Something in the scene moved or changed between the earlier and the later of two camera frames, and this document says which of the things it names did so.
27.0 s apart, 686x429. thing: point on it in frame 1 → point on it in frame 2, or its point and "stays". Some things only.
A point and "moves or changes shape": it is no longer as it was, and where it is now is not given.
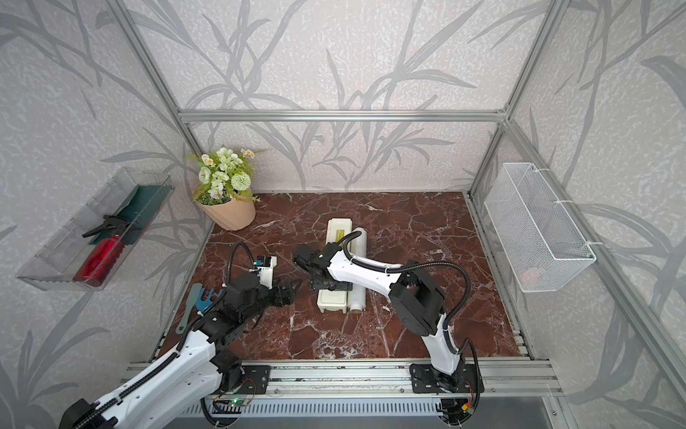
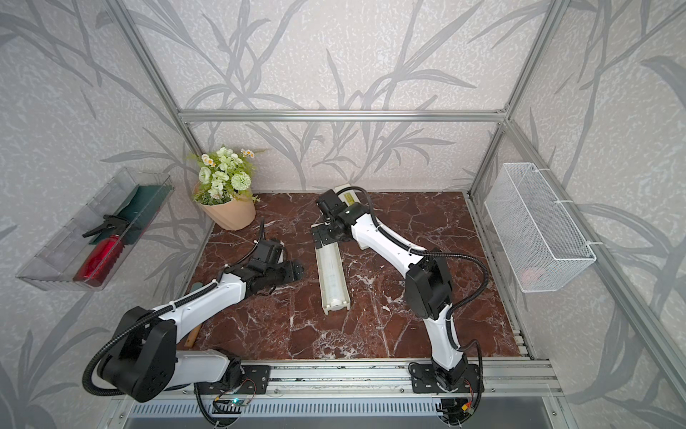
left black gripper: (288, 298) → (289, 273)
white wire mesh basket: (541, 249) stays
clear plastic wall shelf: (89, 250) stays
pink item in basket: (530, 274) stays
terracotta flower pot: (235, 214) stays
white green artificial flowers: (224, 176) stays
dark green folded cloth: (139, 208) stays
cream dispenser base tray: (337, 228) moves or changes shape
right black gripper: (315, 286) → (322, 234)
